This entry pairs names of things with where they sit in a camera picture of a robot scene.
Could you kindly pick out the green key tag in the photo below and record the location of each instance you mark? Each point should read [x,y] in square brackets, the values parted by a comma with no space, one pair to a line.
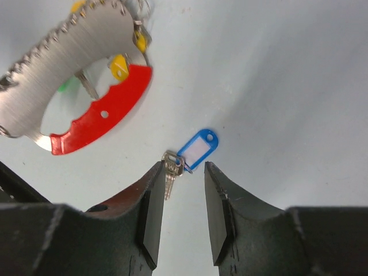
[64,86]

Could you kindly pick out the blue tag key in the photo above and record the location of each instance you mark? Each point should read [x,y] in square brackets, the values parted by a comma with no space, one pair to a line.
[189,157]

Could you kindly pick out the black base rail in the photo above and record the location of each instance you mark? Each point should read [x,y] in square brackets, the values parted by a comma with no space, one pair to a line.
[17,189]

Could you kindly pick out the yellow key tag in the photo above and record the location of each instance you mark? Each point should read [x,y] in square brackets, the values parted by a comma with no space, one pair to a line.
[119,65]

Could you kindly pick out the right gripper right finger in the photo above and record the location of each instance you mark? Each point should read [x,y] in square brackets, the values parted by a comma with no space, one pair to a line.
[251,237]

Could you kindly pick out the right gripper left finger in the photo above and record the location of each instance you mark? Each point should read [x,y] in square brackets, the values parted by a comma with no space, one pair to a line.
[120,236]

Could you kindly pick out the metal keyring holder red handle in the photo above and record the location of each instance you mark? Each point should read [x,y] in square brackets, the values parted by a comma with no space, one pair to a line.
[92,34]

